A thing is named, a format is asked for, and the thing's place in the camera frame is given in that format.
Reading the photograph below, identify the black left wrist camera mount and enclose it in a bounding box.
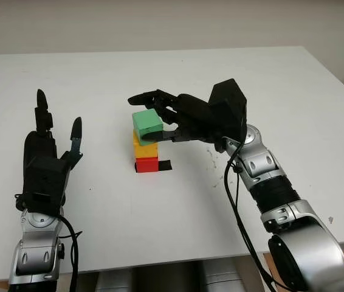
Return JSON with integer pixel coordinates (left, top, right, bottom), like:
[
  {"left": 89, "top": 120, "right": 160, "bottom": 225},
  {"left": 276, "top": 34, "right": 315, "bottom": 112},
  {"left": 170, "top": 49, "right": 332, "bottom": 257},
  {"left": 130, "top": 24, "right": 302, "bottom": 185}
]
[{"left": 22, "top": 156, "right": 70, "bottom": 214}]

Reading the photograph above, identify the green block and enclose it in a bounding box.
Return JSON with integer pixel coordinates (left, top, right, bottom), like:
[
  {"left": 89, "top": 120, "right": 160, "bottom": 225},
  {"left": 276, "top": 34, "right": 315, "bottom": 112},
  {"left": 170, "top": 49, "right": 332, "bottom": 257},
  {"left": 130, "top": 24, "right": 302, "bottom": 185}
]
[{"left": 131, "top": 109, "right": 163, "bottom": 147}]

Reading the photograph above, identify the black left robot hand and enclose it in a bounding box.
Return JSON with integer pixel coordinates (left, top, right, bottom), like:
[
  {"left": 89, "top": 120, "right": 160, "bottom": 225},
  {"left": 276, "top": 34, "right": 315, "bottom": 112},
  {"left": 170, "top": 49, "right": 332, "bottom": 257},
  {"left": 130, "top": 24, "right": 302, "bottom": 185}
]
[{"left": 22, "top": 88, "right": 84, "bottom": 190}]

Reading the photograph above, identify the grey robot leg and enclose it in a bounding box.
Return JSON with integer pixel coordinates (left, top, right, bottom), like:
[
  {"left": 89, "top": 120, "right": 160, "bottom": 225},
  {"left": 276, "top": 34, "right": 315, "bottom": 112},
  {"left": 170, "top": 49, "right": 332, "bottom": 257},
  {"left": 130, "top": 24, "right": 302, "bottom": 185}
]
[
  {"left": 203, "top": 258, "right": 249, "bottom": 292},
  {"left": 95, "top": 267, "right": 137, "bottom": 292}
]

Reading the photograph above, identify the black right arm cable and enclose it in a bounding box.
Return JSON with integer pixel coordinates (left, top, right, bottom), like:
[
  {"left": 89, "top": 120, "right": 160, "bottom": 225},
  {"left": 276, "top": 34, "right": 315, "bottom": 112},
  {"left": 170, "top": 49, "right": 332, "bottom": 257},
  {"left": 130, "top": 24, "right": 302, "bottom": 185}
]
[{"left": 224, "top": 142, "right": 286, "bottom": 292}]

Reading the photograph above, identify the grey left robot leg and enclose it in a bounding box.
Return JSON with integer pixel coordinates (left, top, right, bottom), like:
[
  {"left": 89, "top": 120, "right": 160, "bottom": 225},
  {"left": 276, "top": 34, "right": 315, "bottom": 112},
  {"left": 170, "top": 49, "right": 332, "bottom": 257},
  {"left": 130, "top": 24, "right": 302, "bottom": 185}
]
[{"left": 95, "top": 267, "right": 137, "bottom": 292}]

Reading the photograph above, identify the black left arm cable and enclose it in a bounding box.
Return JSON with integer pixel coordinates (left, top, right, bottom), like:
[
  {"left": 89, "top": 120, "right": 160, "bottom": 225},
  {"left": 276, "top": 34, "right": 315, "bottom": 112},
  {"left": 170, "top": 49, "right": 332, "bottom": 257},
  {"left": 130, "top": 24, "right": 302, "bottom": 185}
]
[{"left": 57, "top": 214, "right": 84, "bottom": 292}]

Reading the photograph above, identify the black tape strip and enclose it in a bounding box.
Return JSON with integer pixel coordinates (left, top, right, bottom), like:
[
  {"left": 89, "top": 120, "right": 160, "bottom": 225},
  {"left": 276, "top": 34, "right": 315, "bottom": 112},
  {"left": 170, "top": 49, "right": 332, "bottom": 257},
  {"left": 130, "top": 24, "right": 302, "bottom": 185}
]
[{"left": 157, "top": 159, "right": 173, "bottom": 172}]

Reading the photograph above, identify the red block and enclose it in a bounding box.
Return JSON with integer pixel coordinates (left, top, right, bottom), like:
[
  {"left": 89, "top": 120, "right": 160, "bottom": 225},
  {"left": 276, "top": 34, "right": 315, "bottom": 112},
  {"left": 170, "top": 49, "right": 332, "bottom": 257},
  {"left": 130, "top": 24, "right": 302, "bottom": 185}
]
[{"left": 134, "top": 156, "right": 160, "bottom": 175}]

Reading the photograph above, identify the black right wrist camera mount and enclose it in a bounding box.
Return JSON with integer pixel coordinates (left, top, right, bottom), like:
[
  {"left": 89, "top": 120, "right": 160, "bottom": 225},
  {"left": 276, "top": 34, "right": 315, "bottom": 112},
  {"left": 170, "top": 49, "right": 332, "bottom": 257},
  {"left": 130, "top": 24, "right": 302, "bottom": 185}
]
[{"left": 206, "top": 78, "right": 249, "bottom": 147}]

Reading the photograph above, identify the grey right robot leg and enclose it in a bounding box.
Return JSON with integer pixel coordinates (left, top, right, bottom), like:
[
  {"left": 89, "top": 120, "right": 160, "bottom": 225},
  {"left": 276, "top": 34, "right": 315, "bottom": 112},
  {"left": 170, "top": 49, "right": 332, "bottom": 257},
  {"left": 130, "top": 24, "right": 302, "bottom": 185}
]
[{"left": 203, "top": 258, "right": 249, "bottom": 292}]

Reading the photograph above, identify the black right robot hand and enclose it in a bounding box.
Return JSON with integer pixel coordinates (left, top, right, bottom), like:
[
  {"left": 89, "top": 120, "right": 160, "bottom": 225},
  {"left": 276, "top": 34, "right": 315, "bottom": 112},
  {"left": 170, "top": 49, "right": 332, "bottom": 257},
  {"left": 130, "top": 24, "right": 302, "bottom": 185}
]
[{"left": 127, "top": 88, "right": 225, "bottom": 153}]

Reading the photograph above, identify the yellow block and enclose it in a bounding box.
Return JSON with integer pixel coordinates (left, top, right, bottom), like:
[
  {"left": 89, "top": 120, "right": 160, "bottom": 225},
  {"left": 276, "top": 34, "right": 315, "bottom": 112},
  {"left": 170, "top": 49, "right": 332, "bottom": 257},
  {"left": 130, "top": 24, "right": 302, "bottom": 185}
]
[{"left": 132, "top": 130, "right": 159, "bottom": 160}]

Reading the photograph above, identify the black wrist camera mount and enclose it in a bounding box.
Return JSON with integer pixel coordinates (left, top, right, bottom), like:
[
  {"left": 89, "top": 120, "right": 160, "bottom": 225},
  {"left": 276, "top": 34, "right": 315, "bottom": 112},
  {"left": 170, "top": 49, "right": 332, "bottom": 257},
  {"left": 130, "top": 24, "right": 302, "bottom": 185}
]
[
  {"left": 22, "top": 156, "right": 70, "bottom": 214},
  {"left": 206, "top": 78, "right": 249, "bottom": 147}
]

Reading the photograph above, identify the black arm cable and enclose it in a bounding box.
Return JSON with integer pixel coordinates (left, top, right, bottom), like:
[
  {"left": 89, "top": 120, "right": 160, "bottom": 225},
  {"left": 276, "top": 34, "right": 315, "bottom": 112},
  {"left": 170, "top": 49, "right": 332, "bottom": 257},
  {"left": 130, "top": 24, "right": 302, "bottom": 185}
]
[
  {"left": 57, "top": 214, "right": 84, "bottom": 292},
  {"left": 224, "top": 142, "right": 286, "bottom": 292}
]

